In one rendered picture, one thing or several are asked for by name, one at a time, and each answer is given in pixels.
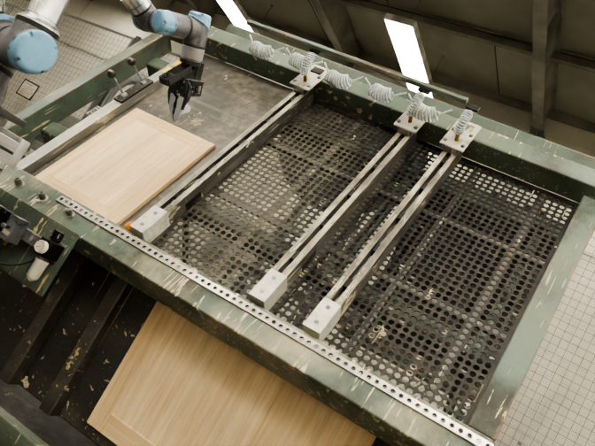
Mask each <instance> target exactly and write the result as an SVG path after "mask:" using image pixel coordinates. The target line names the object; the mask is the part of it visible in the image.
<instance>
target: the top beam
mask: <svg viewBox="0 0 595 446"><path fill-rule="evenodd" d="M250 44H251V41H250V40H247V39H244V38H243V37H240V36H237V35H233V34H231V33H229V32H226V31H223V30H221V29H218V28H216V27H212V26H210V31H209V34H208V37H207V41H206V45H205V54H207V55H209V56H212V57H214V58H217V59H220V60H222V61H225V62H227V63H230V64H231V65H235V66H238V67H240V68H243V69H244V70H247V71H249V72H252V73H255V74H258V75H260V76H263V77H265V78H268V79H269V80H272V81H276V82H278V83H281V84H282V85H285V86H287V87H290V88H294V86H293V85H291V84H290V82H291V81H292V80H293V79H295V78H296V77H297V76H298V75H300V70H299V69H297V68H294V67H293V66H291V65H290V64H289V58H290V55H287V54H285V53H282V52H280V51H276V52H275V53H274V56H273V57H272V58H271V59H270V60H269V59H262V58H257V57H256V56H254V55H253V54H251V53H250V51H249V46H250ZM369 88H370V86H369V85H367V84H365V83H363V82H360V81H353V82H352V85H351V87H350V88H348V89H339V88H335V87H332V86H330V85H329V84H328V83H327V82H326V81H325V80H324V79H322V80H321V81H320V82H319V83H317V84H316V85H315V86H314V91H313V97H316V98H318V99H320V100H322V101H325V102H327V103H330V104H333V105H335V106H338V107H340V108H343V109H345V110H347V111H349V112H353V113H356V114H358V115H360V116H362V117H365V118H367V119H371V120H373V121H375V122H378V123H380V124H383V125H385V126H387V127H391V128H393V129H396V130H398V127H396V126H394V125H393V124H394V123H395V122H396V121H397V120H398V118H399V117H400V116H401V115H402V114H403V113H404V112H405V111H406V110H407V108H408V106H409V104H410V102H411V101H410V100H407V99H404V98H403V97H400V96H394V97H393V99H392V101H391V102H389V103H384V102H380V101H377V100H374V99H373V98H372V97H371V96H369V94H368V91H369ZM457 120H458V119H457V118H454V117H453V116H450V115H447V114H445V113H444V114H441V115H440V116H438V121H436V120H435V122H434V123H432V121H431V122H430V123H429V122H425V123H424V124H423V126H422V127H421V128H420V129H419V130H418V132H417V137H416V138H418V139H420V140H423V141H424V142H428V143H431V144H433V145H436V146H437V147H440V148H442V149H444V146H445V145H443V144H441V143H439V142H440V141H441V140H442V139H443V138H444V136H445V135H446V134H447V132H448V131H449V130H450V129H451V128H452V126H453V125H454V124H455V122H456V121H457ZM462 157H465V158H469V159H471V160H474V161H475V162H478V163H480V164H483V165H487V166H488V167H491V168H493V169H496V170H498V171H501V172H502V173H506V174H509V175H511V176H513V177H515V178H518V179H520V180H523V181H526V182H528V183H531V184H533V185H536V186H538V187H540V188H544V189H546V190H549V191H551V192H553V193H555V194H558V195H560V196H564V197H566V198H568V199H571V200H573V201H576V202H578V203H580V202H579V201H580V199H581V197H582V196H585V195H590V196H594V197H595V170H594V169H591V168H589V167H587V166H584V165H580V164H577V163H575V162H573V161H570V160H567V159H565V158H561V157H559V156H556V155H553V154H552V153H549V152H546V151H544V150H540V149H538V148H535V147H532V146H530V145H528V144H525V143H523V142H518V141H516V140H514V139H511V138H509V137H506V136H503V135H500V134H497V133H495V132H492V131H490V130H488V129H485V128H481V130H480V131H479V132H478V134H477V135H476V136H475V138H474V139H473V140H472V142H471V143H470V144H469V145H468V146H467V147H466V149H465V150H464V151H463V152H462Z"/></svg>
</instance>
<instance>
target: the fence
mask: <svg viewBox="0 0 595 446"><path fill-rule="evenodd" d="M178 60H180V59H179V58H178V59H176V60H175V61H174V62H173V63H175V62H176V61H178ZM173 63H171V64H169V65H167V66H166V67H164V68H163V69H161V70H160V71H158V72H156V73H154V74H153V75H152V76H151V77H149V78H148V79H150V80H152V81H153V82H154V83H152V84H151V85H150V86H149V87H147V88H145V89H144V90H142V91H141V92H139V93H138V94H136V95H134V96H132V97H131V98H129V99H128V100H127V101H126V102H124V103H123V104H121V103H119V102H117V101H115V100H113V101H111V102H110V103H108V104H107V105H106V106H104V107H103V108H101V109H99V110H98V111H96V112H94V113H93V114H91V115H90V116H88V117H87V118H86V119H84V120H82V121H81V122H79V123H78V124H76V125H75V126H73V127H71V128H69V129H68V130H66V131H65V132H64V133H63V134H61V135H59V136H57V137H56V138H54V139H53V140H51V141H50V142H48V143H46V144H45V145H43V146H42V147H41V148H39V149H38V150H36V151H34V152H33V153H31V154H30V155H28V156H26V157H25V158H23V159H21V160H20V161H19V163H18V164H17V167H18V168H20V169H21V170H23V171H25V172H27V173H29V174H31V173H32V172H34V171H35V170H37V169H38V168H40V167H41V166H43V165H45V164H46V163H48V162H49V161H51V160H52V159H53V158H55V157H56V156H58V155H59V154H61V153H62V152H63V151H65V150H67V149H68V148H70V147H71V146H73V145H74V144H76V143H77V142H78V141H80V140H81V139H83V138H84V137H86V136H87V135H89V134H91V133H92V132H94V131H95V130H97V129H98V128H100V127H101V126H102V125H104V124H105V123H107V122H108V121H110V120H111V119H113V118H115V117H116V116H118V115H119V114H121V113H122V112H124V111H125V110H126V109H128V108H129V107H131V106H132V105H134V104H136V103H137V102H139V101H140V100H142V99H143V98H145V97H146V96H147V95H149V94H150V93H152V92H153V91H155V90H156V89H158V88H160V87H161V86H163V85H164V84H161V83H160V82H159V76H160V75H161V74H162V73H164V72H161V71H163V70H164V69H166V68H167V67H172V68H173V67H175V65H173Z"/></svg>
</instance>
